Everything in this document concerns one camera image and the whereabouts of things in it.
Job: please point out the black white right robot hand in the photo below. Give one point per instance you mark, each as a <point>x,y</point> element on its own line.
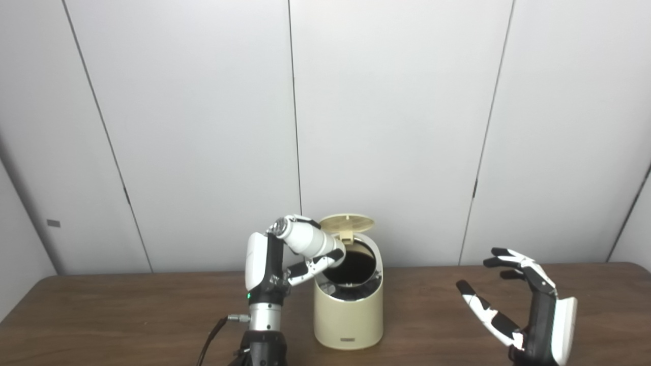
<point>546,325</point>

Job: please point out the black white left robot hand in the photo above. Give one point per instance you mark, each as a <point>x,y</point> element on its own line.
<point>257,264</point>

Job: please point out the small white plastic bottle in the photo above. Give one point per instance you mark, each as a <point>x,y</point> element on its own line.
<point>307,239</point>

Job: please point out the round cream bin lid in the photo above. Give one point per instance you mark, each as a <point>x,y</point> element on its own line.
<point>348,222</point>

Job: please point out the cream-colored bin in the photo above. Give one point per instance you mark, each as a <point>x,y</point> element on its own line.
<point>348,317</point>

